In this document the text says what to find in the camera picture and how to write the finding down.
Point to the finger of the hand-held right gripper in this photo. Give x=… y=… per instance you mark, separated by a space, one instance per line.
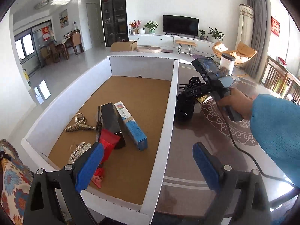
x=182 y=96

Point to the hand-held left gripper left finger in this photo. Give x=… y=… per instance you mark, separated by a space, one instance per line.
x=90 y=166

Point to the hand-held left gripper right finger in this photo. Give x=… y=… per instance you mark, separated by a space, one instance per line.
x=207 y=166

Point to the dark rhinestone barrette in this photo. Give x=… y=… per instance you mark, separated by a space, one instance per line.
x=79 y=151

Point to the red packet with gold emblem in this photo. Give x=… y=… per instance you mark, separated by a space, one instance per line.
x=109 y=141

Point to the large rhinestone hair claw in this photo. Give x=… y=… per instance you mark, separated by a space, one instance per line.
x=80 y=126

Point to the long black box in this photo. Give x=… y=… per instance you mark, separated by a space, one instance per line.
x=112 y=124

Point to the blue white carton box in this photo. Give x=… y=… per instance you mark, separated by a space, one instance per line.
x=133 y=126

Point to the person's right forearm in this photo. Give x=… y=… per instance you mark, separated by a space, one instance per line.
x=279 y=131

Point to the patterned glass desktop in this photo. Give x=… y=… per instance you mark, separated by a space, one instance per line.
x=199 y=131

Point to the person's right hand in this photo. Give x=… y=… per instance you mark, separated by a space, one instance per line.
x=241 y=103

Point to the black velvet scrunchie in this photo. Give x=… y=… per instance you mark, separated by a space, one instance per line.
x=195 y=80

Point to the gold shiny packet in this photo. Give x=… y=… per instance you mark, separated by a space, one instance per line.
x=203 y=99

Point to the clear glass jar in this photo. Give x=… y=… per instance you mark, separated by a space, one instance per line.
x=226 y=63

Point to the orange lounge chair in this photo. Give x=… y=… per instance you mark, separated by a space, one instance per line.
x=245 y=51
x=220 y=49

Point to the flat purple mat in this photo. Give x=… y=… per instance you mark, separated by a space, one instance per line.
x=167 y=50

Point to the large potted plant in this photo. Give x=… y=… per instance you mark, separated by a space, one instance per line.
x=216 y=33

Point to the wooden bench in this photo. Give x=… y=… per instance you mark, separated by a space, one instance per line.
x=185 y=44

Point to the small potted plant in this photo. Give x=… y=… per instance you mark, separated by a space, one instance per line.
x=202 y=34

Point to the white television cabinet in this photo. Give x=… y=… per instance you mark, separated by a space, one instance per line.
x=164 y=39

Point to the dark wooden slat chair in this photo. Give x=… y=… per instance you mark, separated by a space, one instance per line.
x=279 y=77

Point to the white patterned curtain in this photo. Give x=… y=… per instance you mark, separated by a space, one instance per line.
x=245 y=25

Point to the grey curtain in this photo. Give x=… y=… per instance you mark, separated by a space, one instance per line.
x=260 y=32

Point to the black television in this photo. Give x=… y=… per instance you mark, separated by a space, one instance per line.
x=181 y=24

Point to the green leafy potted plant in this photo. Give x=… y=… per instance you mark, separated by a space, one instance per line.
x=151 y=26

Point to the round white vase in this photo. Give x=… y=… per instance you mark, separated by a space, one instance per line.
x=141 y=31

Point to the brown cardboard box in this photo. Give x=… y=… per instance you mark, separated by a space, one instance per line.
x=123 y=46

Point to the floral patterned cloth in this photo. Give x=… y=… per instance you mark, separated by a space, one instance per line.
x=14 y=180

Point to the red flowers in vase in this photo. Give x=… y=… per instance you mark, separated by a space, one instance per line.
x=135 y=26

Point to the dark glass display cabinet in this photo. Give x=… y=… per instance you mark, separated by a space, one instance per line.
x=114 y=14

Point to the white interior door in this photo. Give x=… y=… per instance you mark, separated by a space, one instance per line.
x=91 y=25

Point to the wooden dining chair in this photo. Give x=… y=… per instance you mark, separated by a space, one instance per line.
x=77 y=41

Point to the wooden dining table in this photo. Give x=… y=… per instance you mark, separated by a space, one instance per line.
x=63 y=48

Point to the balcony window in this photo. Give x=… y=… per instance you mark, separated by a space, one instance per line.
x=30 y=44

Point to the red window poster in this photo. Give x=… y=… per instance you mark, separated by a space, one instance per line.
x=46 y=32

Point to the round ceiling lamp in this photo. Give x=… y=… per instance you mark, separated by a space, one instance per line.
x=42 y=5

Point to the red wall hanging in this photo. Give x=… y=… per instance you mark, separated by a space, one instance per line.
x=275 y=26

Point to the framed wall painting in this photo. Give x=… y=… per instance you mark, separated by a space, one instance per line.
x=63 y=18

